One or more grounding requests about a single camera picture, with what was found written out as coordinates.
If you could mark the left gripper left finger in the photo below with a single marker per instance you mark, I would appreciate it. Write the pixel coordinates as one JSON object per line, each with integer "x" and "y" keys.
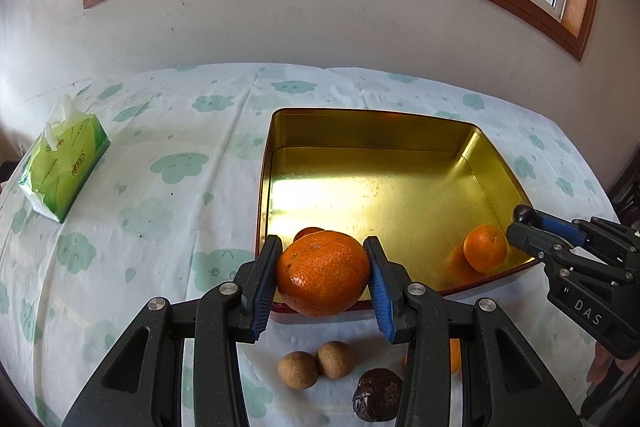
{"x": 139, "y": 381}

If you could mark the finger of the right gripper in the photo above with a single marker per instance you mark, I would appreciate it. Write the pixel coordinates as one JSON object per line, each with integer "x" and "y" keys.
{"x": 545, "y": 244}
{"x": 608, "y": 241}

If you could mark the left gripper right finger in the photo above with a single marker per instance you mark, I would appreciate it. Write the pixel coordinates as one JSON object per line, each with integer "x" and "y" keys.
{"x": 504, "y": 382}

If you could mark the small mandarin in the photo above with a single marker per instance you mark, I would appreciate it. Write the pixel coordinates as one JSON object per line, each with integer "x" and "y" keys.
{"x": 484, "y": 248}

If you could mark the large orange mandarin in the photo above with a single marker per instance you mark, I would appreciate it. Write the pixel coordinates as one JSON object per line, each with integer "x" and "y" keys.
{"x": 323, "y": 273}

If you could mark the red tomato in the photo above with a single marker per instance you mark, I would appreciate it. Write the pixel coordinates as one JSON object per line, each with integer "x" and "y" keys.
{"x": 305, "y": 232}

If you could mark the dark cherry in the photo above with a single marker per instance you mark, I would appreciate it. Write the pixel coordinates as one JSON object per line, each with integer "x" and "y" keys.
{"x": 525, "y": 214}

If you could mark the right hand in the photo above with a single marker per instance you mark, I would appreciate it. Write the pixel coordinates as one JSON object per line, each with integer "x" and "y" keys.
{"x": 603, "y": 361}

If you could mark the small orange by tin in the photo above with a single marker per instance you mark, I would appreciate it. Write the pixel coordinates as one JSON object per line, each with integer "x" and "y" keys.
{"x": 454, "y": 357}

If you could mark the large dried date left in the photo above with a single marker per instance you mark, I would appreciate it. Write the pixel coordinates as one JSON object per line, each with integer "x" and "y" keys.
{"x": 377, "y": 396}

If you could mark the red toffee tin box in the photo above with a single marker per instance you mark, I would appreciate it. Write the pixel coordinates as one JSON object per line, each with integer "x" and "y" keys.
{"x": 419, "y": 184}

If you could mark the left longan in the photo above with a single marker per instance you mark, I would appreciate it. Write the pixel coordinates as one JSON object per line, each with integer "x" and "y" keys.
{"x": 298, "y": 370}

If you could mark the longan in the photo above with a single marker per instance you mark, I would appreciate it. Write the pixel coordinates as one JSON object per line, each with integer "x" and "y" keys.
{"x": 298, "y": 370}
{"x": 336, "y": 359}

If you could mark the cloud print tablecloth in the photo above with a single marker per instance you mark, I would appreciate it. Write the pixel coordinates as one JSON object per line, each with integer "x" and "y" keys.
{"x": 171, "y": 208}

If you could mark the green tissue pack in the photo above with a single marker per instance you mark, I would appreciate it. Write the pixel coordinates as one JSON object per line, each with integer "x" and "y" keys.
{"x": 62, "y": 159}

